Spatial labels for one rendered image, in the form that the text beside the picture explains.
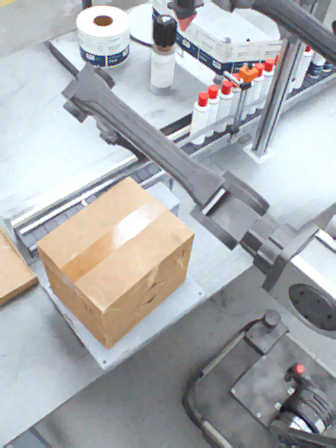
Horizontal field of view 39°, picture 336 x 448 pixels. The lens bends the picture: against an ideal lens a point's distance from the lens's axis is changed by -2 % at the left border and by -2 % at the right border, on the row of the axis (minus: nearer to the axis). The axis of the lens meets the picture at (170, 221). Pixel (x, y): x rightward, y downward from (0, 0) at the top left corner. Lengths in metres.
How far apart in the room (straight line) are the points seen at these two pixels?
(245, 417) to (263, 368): 0.20
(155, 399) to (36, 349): 0.90
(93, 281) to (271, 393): 1.06
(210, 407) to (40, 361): 0.80
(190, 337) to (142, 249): 1.16
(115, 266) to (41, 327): 0.36
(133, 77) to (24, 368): 1.14
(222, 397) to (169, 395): 0.31
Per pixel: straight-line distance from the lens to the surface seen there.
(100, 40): 1.87
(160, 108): 1.78
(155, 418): 2.13
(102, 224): 1.17
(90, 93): 0.87
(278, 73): 1.51
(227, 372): 1.96
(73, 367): 1.33
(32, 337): 1.37
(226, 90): 1.60
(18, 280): 1.45
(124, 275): 1.09
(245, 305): 2.34
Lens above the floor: 2.09
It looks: 56 degrees down
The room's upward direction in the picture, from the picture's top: 7 degrees clockwise
